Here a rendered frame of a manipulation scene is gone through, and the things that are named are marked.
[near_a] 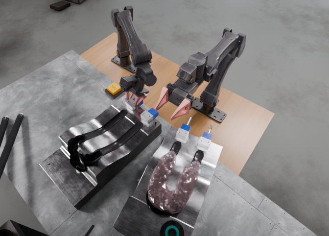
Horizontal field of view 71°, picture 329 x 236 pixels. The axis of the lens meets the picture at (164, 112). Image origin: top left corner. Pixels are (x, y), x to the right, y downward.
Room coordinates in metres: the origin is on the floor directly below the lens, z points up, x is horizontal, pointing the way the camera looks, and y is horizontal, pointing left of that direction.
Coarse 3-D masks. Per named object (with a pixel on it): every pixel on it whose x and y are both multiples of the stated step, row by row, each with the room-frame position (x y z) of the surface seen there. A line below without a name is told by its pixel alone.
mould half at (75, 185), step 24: (96, 120) 0.62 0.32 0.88; (120, 120) 0.62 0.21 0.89; (96, 144) 0.47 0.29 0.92; (144, 144) 0.52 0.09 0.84; (48, 168) 0.39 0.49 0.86; (72, 168) 0.39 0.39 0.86; (96, 168) 0.36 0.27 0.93; (120, 168) 0.41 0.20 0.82; (72, 192) 0.29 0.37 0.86; (96, 192) 0.31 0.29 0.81
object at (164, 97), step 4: (164, 88) 0.52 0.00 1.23; (164, 92) 0.50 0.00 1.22; (168, 92) 0.52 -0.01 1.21; (160, 96) 0.49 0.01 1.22; (164, 96) 0.51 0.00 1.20; (168, 96) 0.52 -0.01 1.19; (172, 96) 0.52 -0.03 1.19; (160, 100) 0.48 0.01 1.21; (164, 100) 0.51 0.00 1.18; (168, 100) 0.52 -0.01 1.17; (172, 100) 0.51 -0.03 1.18; (176, 100) 0.50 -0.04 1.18; (180, 100) 0.50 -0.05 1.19; (160, 104) 0.48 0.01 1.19; (176, 104) 0.50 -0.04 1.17; (156, 108) 0.46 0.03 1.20
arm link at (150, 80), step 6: (132, 54) 0.78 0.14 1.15; (150, 54) 0.80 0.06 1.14; (132, 60) 0.78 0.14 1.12; (150, 60) 0.79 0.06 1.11; (138, 66) 0.75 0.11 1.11; (144, 66) 0.75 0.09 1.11; (150, 66) 0.75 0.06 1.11; (144, 72) 0.70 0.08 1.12; (150, 72) 0.70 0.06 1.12; (144, 78) 0.69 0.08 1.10; (150, 78) 0.69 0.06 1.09; (156, 78) 0.70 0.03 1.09; (150, 84) 0.69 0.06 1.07
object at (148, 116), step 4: (152, 108) 0.68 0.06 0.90; (144, 112) 0.65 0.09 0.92; (148, 112) 0.65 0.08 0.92; (152, 112) 0.66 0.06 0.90; (156, 112) 0.66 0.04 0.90; (144, 116) 0.62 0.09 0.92; (148, 116) 0.62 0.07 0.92; (152, 116) 0.62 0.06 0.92; (156, 116) 0.65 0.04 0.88; (144, 120) 0.62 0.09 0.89; (148, 120) 0.60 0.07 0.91
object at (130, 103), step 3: (129, 99) 0.72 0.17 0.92; (132, 99) 0.72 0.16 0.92; (126, 102) 0.71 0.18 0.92; (129, 102) 0.71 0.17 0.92; (132, 102) 0.71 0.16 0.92; (141, 102) 0.73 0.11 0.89; (126, 105) 0.71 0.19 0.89; (129, 105) 0.69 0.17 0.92; (132, 105) 0.69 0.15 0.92; (138, 105) 0.71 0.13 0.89; (129, 108) 0.69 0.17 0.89; (132, 108) 0.68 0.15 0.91; (135, 108) 0.69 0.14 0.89
